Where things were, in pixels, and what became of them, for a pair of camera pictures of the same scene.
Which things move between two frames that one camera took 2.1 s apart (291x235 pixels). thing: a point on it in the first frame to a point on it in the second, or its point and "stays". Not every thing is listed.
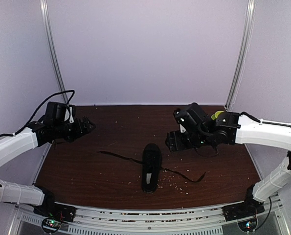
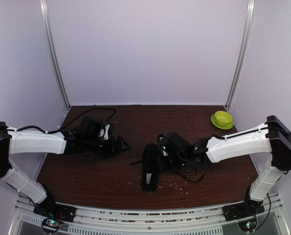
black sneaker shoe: x=151 y=162 stays
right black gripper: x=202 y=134 to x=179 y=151
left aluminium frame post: x=46 y=11 stays
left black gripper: x=79 y=131 to x=112 y=150
